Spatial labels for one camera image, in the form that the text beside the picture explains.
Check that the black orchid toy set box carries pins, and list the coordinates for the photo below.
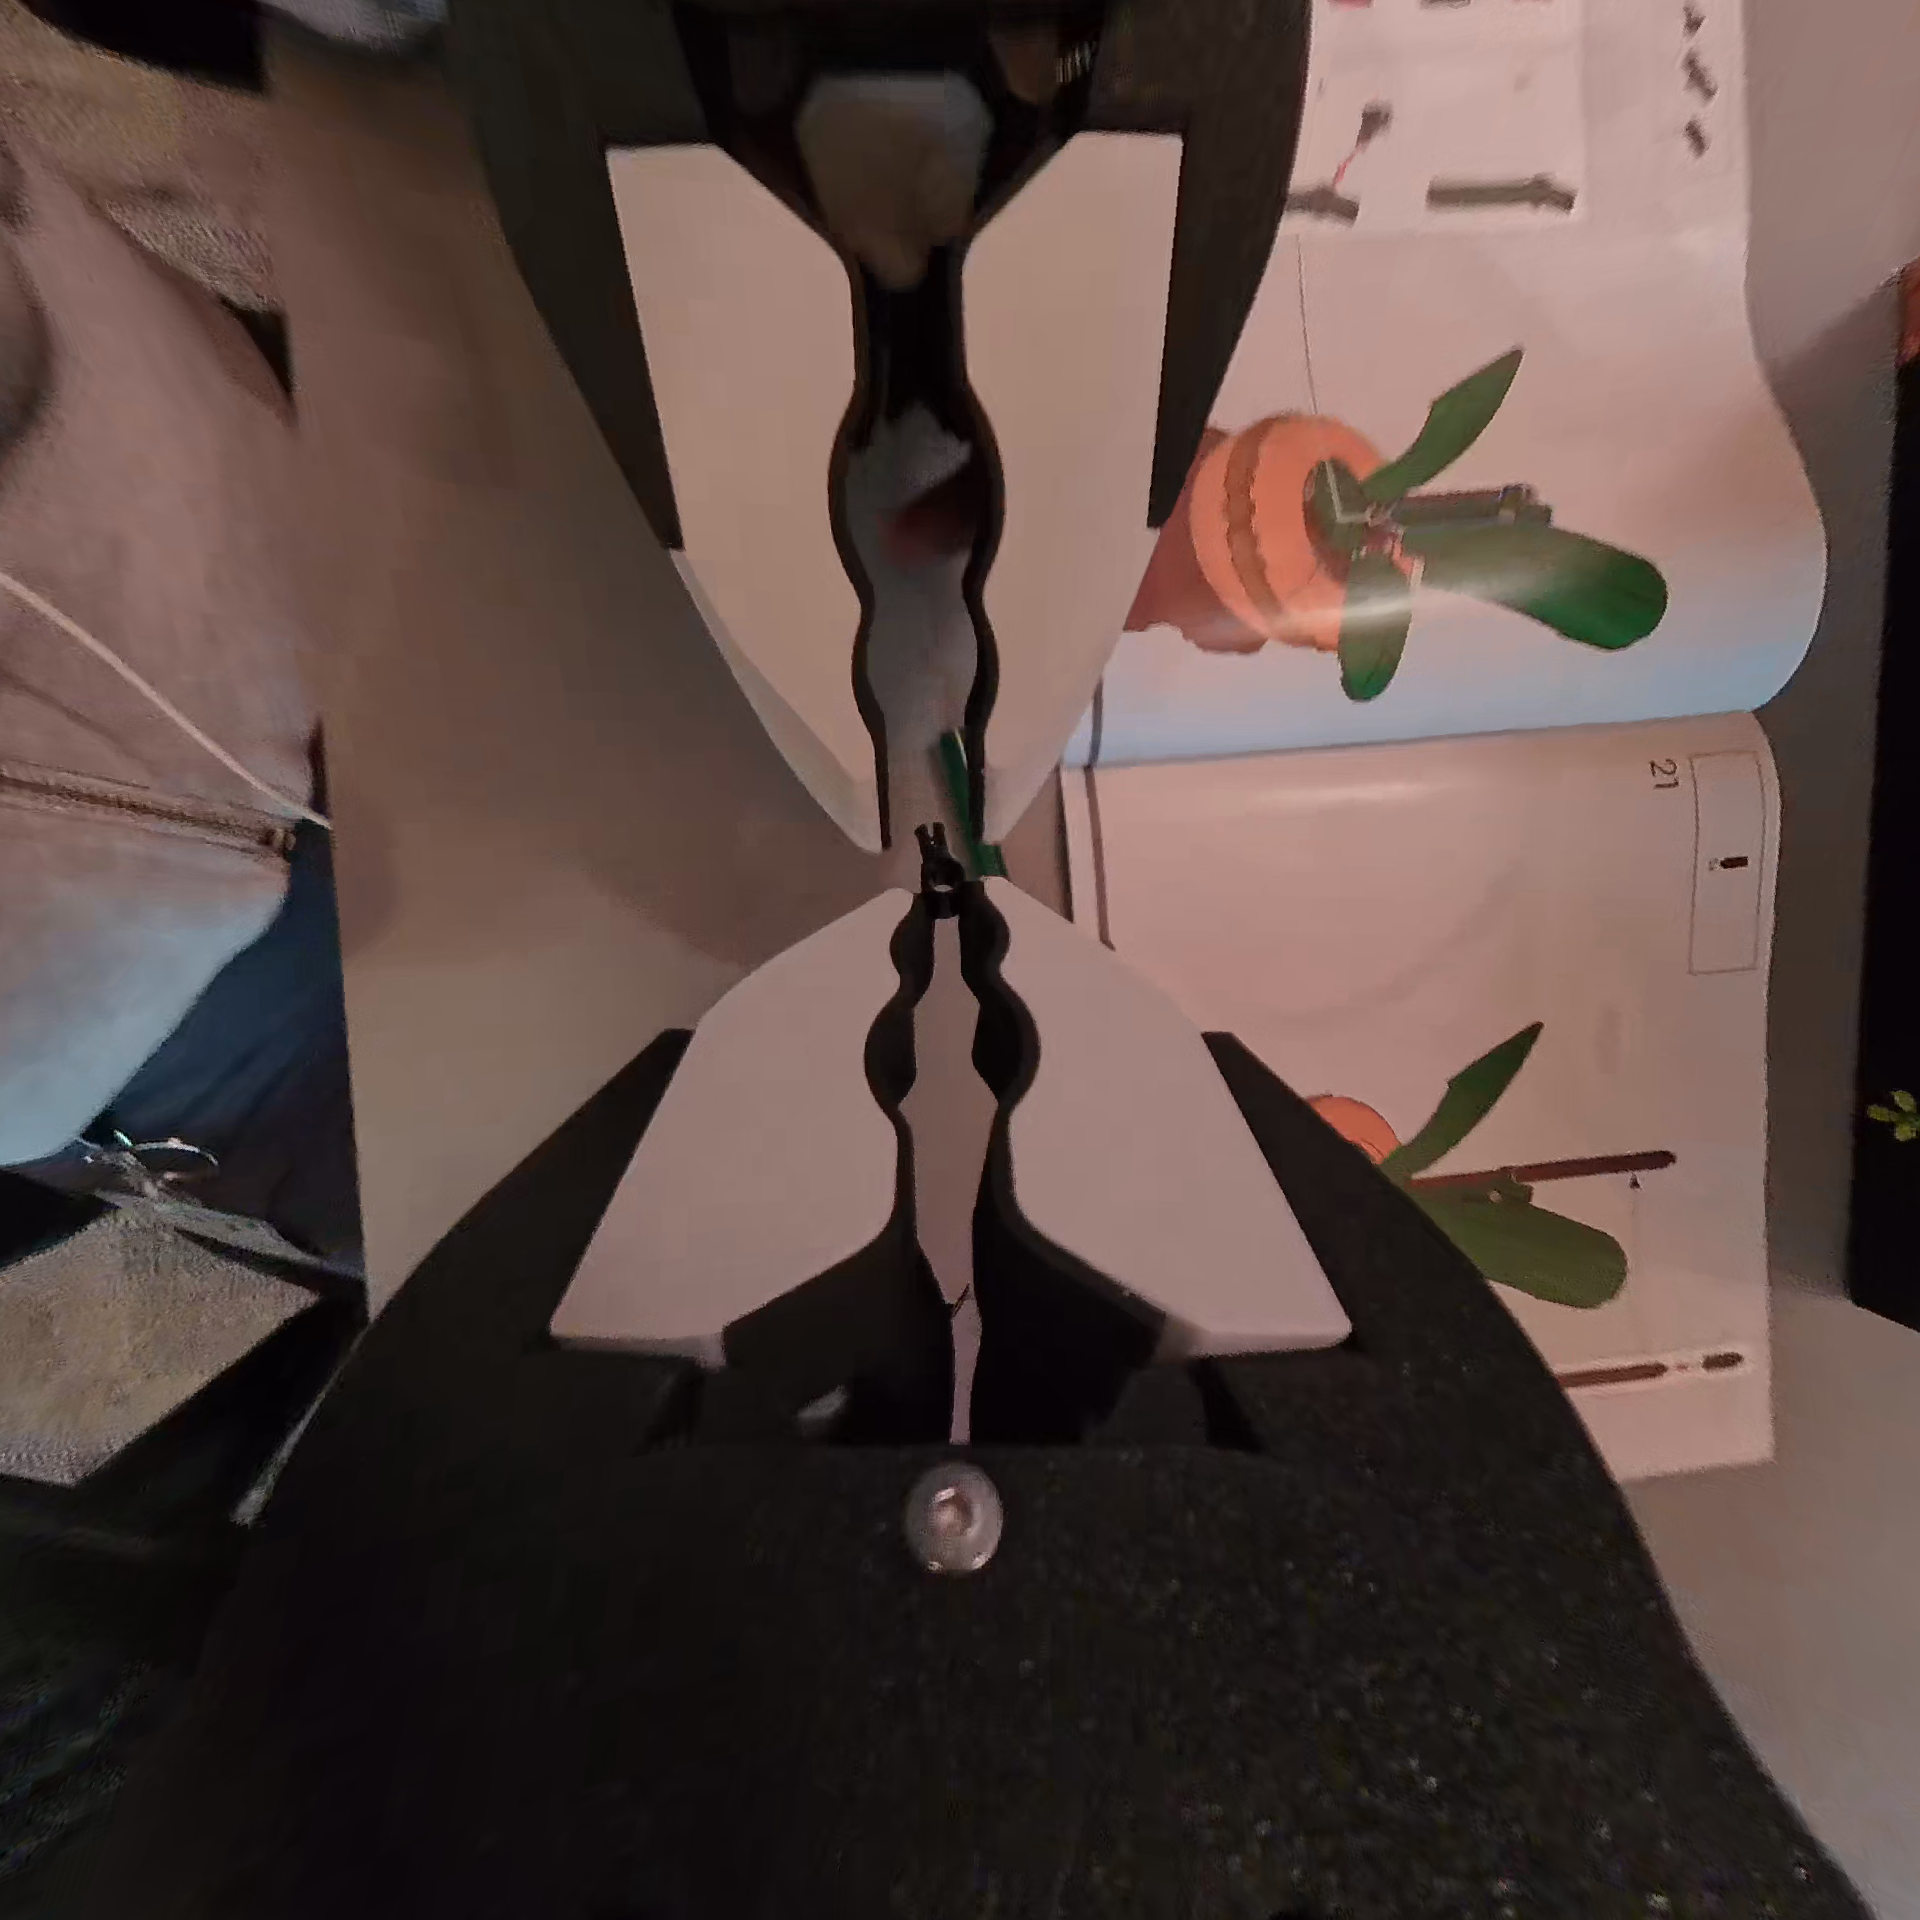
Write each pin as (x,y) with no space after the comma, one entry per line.
(1889,899)

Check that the dark green toy stem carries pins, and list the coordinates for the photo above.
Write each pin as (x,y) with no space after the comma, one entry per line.
(954,774)

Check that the grey desk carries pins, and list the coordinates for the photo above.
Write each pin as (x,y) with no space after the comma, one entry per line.
(496,824)

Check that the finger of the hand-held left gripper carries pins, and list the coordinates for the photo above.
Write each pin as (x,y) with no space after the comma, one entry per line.
(1065,375)
(735,375)

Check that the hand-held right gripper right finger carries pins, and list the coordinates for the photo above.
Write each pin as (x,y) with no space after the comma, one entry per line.
(1170,1170)

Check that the small black toy connector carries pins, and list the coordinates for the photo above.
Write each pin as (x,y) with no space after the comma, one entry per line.
(932,870)

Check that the person's blue jeans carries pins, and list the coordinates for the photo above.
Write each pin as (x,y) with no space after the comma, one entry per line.
(253,1081)

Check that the open building instruction booklet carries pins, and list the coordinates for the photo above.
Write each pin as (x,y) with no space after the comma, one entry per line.
(1424,899)

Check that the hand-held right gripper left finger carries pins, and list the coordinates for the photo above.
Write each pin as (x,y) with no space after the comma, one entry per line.
(748,1170)

